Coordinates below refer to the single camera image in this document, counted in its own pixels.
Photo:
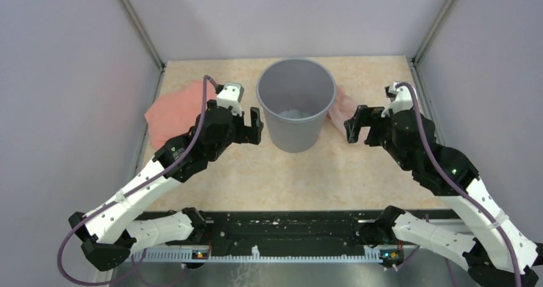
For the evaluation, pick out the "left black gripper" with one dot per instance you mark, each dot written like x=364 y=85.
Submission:
x=249 y=134

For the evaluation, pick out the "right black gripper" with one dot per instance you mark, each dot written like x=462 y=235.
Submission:
x=364 y=116

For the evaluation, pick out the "translucent pink trash bag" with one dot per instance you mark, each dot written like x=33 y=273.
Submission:
x=343 y=109

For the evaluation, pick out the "grey plastic trash bin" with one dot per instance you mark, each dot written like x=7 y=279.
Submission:
x=296 y=95

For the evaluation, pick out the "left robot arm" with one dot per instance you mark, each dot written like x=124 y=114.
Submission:
x=114 y=231

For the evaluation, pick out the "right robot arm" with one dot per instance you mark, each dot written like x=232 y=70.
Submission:
x=495 y=253

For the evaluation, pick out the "folded pink trash bags stack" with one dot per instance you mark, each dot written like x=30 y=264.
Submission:
x=173 y=114

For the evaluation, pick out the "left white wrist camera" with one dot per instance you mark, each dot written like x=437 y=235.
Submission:
x=230 y=97

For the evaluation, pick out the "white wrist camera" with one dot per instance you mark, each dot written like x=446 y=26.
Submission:
x=402 y=97
x=230 y=97

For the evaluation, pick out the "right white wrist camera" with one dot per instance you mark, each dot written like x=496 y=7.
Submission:
x=402 y=97

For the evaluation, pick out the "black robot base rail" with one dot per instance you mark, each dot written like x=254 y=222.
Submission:
x=315 y=234

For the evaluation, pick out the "left aluminium frame post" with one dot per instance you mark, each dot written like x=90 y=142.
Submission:
x=141 y=33

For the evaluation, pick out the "aluminium frame post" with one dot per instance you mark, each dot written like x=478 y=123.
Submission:
x=141 y=33
x=433 y=31

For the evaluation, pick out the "right aluminium frame post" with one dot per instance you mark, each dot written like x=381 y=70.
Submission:
x=433 y=31

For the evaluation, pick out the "white slotted cable duct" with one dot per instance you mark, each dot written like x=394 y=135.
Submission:
x=200 y=256

